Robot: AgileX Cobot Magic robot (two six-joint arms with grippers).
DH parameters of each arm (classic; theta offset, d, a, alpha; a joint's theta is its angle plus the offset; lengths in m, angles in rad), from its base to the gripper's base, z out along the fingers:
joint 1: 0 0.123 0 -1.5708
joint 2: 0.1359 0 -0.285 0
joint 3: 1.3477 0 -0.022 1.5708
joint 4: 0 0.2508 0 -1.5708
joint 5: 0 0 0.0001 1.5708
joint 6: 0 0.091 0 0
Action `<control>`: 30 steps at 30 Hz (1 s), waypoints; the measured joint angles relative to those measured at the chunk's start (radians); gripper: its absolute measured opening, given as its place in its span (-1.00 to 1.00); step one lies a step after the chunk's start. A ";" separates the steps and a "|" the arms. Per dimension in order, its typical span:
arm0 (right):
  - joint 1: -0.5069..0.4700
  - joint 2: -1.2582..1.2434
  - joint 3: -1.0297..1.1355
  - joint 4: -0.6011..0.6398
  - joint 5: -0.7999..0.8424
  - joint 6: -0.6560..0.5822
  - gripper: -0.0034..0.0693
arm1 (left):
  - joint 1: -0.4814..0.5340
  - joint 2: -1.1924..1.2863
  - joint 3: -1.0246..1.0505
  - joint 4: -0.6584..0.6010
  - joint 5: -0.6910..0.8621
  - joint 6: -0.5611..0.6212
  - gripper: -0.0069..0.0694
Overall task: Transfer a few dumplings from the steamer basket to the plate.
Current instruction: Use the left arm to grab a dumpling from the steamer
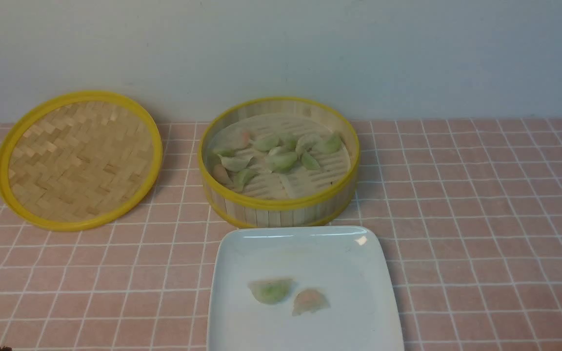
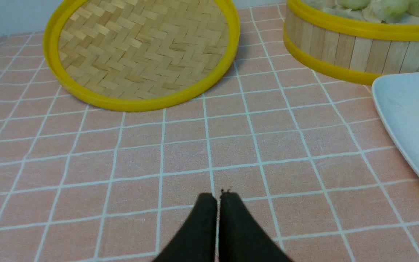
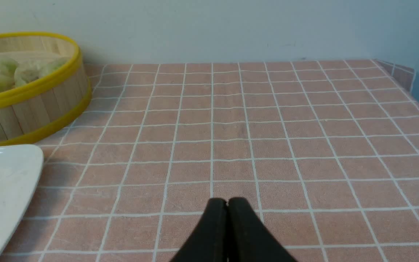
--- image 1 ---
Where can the green dumpling steamer thin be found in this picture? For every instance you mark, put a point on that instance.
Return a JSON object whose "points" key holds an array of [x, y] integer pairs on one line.
{"points": [[309, 162]]}

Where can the green dumpling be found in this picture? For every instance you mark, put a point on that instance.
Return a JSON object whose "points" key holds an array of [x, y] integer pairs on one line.
{"points": [[271, 291]]}

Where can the pink dumpling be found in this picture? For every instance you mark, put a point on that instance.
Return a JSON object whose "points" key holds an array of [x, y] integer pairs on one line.
{"points": [[309, 300]]}

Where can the white square plate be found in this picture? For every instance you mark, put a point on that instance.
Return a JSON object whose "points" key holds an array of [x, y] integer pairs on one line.
{"points": [[345, 262]]}

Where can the yellow-rimmed bamboo steamer basket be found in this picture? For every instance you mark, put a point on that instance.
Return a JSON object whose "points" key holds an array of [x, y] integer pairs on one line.
{"points": [[297, 198]]}

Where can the pale dumpling steamer upper right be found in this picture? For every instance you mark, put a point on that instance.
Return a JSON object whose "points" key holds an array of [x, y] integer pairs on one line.
{"points": [[306, 142]]}

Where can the pale green dumpling steamer left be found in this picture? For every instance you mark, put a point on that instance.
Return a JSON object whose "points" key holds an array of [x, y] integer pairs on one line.
{"points": [[235, 164]]}

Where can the pink dumpling steamer top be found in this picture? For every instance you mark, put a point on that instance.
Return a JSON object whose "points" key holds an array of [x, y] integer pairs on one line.
{"points": [[241, 139]]}

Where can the pink dumpling steamer left edge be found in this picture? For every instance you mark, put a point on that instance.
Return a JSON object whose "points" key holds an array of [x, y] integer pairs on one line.
{"points": [[220, 174]]}

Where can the yellow-rimmed bamboo steamer lid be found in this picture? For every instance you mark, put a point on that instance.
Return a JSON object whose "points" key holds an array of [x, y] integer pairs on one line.
{"points": [[80, 160]]}

